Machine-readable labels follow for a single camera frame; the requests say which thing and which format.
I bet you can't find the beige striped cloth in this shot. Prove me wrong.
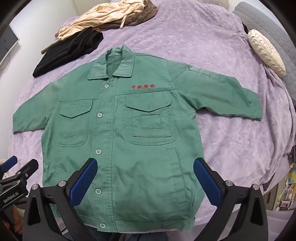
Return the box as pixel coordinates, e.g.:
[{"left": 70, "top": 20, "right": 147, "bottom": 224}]
[{"left": 55, "top": 0, "right": 148, "bottom": 40}]

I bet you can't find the black cloth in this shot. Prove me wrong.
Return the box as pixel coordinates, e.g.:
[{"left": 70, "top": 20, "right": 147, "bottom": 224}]
[{"left": 32, "top": 27, "right": 104, "bottom": 78}]

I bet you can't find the cream round textured pillow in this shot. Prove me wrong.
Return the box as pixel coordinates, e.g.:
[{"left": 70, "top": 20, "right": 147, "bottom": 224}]
[{"left": 248, "top": 29, "right": 286, "bottom": 78}]

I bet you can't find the white-framed monitor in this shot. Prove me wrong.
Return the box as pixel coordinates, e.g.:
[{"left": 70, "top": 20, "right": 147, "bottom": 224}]
[{"left": 0, "top": 24, "right": 20, "bottom": 70}]

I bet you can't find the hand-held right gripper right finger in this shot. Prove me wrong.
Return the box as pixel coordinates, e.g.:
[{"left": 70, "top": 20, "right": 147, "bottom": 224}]
[{"left": 193, "top": 158, "right": 269, "bottom": 241}]

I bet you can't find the purple embossed blanket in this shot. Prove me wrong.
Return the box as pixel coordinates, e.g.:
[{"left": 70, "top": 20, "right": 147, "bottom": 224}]
[{"left": 5, "top": 0, "right": 296, "bottom": 232}]

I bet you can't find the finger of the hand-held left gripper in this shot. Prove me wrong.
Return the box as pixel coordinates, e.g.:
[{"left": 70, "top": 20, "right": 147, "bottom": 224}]
[
  {"left": 7, "top": 159, "right": 39, "bottom": 184},
  {"left": 0, "top": 156, "right": 18, "bottom": 173}
]

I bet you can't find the grey quilted headboard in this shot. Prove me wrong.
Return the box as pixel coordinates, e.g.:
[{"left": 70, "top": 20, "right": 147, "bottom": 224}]
[{"left": 232, "top": 2, "right": 296, "bottom": 98}]

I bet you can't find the person's left hand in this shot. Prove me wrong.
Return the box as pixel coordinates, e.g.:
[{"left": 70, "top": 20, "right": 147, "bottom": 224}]
[{"left": 2, "top": 206, "right": 24, "bottom": 239}]

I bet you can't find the green button-up jacket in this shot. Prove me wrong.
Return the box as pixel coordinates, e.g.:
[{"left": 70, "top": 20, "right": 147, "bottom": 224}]
[{"left": 13, "top": 45, "right": 263, "bottom": 232}]

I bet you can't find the shelf with small items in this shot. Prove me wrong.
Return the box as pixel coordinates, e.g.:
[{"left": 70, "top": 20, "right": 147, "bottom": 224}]
[{"left": 262, "top": 167, "right": 296, "bottom": 211}]

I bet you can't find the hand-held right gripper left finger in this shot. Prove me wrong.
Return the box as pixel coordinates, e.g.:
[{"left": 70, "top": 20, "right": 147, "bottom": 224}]
[{"left": 22, "top": 158, "right": 99, "bottom": 241}]

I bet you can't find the brown knitted garment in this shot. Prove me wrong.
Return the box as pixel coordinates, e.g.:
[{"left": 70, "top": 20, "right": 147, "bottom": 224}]
[{"left": 92, "top": 0, "right": 159, "bottom": 33}]

